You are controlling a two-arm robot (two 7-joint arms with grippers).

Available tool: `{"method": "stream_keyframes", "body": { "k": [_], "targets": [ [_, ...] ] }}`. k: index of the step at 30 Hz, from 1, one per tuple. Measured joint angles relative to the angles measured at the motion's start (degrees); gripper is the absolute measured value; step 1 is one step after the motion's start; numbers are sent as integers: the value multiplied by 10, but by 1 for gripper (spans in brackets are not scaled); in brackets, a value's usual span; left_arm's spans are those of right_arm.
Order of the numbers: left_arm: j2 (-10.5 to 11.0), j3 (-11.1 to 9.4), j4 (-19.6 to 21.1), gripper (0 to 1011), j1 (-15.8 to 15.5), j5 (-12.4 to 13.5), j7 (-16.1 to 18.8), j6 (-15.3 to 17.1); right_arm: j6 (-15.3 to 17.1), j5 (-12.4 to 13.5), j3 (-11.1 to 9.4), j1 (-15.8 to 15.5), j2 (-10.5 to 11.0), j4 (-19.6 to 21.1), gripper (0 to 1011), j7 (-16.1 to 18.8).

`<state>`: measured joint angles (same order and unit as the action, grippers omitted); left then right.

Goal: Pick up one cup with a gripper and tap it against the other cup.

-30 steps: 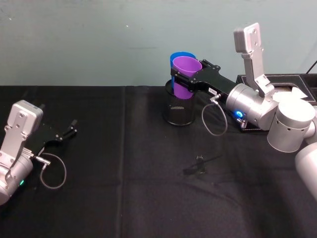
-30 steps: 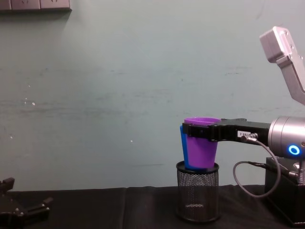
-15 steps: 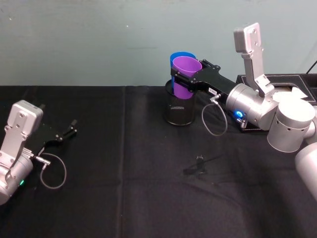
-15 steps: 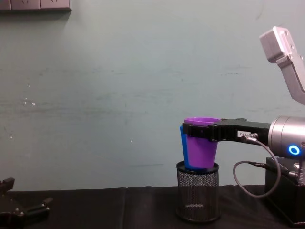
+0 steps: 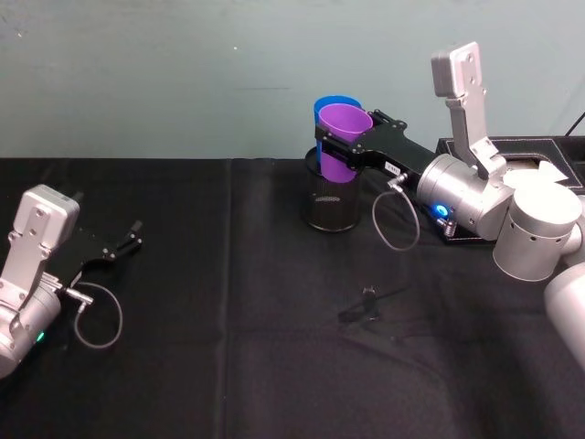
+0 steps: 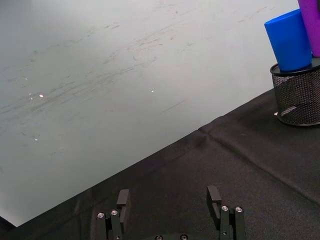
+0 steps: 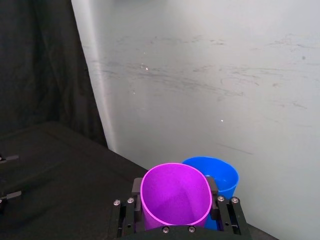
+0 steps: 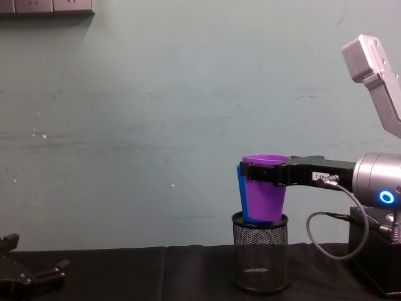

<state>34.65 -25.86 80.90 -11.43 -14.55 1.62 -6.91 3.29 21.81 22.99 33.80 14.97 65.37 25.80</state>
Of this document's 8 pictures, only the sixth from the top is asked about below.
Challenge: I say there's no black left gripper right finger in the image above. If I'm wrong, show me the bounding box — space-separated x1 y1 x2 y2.
206 185 247 240

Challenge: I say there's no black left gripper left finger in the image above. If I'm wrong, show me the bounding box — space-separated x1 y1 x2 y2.
96 188 132 240

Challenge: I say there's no black table cloth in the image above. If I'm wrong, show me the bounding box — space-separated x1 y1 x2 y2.
0 86 320 240

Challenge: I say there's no blue foam cylinder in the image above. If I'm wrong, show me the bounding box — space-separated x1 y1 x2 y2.
264 8 313 73

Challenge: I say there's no purple foam cylinder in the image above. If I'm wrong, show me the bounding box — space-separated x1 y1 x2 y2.
297 0 320 58

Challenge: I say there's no black wire mesh cup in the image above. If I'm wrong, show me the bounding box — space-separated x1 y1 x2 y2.
269 56 320 126

